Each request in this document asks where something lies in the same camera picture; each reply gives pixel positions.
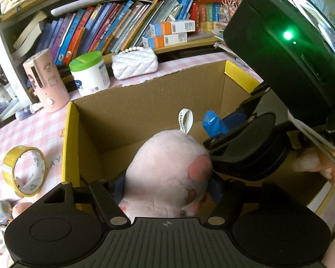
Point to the small pink soft toy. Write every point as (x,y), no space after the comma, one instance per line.
(21,210)

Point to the grey toy car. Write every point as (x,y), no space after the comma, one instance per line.
(0,212)

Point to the white wooden bookshelf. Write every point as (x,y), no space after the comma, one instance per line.
(5,47)

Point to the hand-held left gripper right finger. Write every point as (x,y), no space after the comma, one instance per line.
(215,190)

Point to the row of colourful books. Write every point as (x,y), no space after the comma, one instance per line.
(100,30)

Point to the small spray bottle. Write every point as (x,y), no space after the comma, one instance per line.
(26,113)

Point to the row of thick reference books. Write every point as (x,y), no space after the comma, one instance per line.
(203,15)

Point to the stack of papers and booklets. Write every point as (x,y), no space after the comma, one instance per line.
(223,33)

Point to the orange white carton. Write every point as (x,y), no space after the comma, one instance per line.
(164,40)
(173,28)

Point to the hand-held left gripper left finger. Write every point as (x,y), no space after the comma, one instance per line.
(119,187)

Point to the yellow tape roll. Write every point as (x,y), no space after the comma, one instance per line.
(8,159)

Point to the white jar green lid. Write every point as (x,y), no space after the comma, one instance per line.
(92,75)

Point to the pink plush toy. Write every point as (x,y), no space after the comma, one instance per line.
(164,167)

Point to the pink checked tablecloth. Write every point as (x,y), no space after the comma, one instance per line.
(30,134)

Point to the yellow cardboard box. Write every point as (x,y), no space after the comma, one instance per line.
(145,109)

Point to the thick grey-edged book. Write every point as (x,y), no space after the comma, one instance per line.
(28,36)

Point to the white rod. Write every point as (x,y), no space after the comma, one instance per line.
(100,0)

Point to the pink cylindrical humidifier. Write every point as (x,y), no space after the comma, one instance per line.
(48,83)

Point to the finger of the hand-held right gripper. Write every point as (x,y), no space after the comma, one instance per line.
(237,118)
(213,124)

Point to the colourful bead ornament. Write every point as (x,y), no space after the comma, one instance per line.
(230,11)

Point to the person's right hand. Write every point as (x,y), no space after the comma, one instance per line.
(312,162)

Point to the white quilted purse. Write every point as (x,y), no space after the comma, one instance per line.
(135,62)

